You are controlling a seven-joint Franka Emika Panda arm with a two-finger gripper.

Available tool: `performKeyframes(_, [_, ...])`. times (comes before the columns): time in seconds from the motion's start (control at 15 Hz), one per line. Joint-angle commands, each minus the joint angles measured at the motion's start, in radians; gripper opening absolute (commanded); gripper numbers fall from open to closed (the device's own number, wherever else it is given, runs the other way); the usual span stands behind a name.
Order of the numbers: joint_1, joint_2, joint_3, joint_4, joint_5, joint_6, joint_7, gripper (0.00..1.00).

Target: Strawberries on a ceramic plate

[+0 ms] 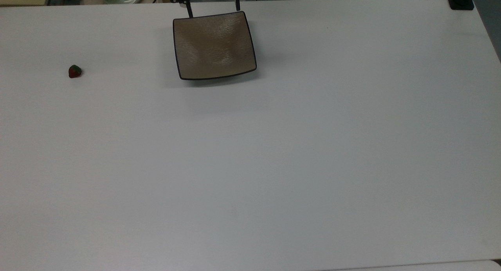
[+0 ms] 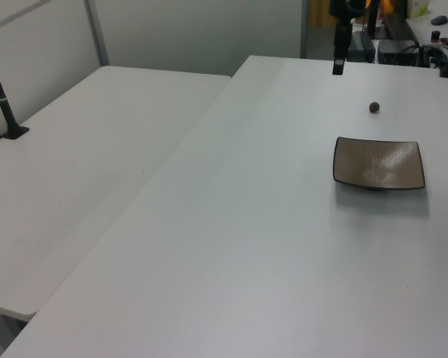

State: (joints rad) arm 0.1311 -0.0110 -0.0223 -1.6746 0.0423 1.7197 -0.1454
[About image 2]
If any yellow panel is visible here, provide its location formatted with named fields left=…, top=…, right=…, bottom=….
left=308, top=0, right=337, bottom=28

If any black camera stand pole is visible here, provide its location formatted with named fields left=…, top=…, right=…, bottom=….
left=0, top=37, right=31, bottom=141

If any dark grey keyboard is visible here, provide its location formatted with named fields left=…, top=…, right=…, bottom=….
left=382, top=16, right=420, bottom=40

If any black monitor stand pole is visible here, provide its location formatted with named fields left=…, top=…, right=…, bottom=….
left=367, top=0, right=379, bottom=39

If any brown square ceramic plate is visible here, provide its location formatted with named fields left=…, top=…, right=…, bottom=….
left=332, top=136, right=426, bottom=192

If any black power supply box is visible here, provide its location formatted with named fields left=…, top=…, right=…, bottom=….
left=348, top=31, right=375, bottom=63

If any grey partition frame post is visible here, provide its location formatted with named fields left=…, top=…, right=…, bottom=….
left=299, top=0, right=309, bottom=59
left=84, top=0, right=110, bottom=68

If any green white carton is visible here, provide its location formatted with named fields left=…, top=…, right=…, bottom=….
left=408, top=0, right=431, bottom=18

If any black electronics box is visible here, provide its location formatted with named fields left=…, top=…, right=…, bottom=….
left=376, top=38, right=421, bottom=67

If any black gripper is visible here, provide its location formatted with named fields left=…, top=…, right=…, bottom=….
left=329, top=0, right=364, bottom=75

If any grey table leg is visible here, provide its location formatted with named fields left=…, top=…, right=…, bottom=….
left=0, top=309, right=28, bottom=358

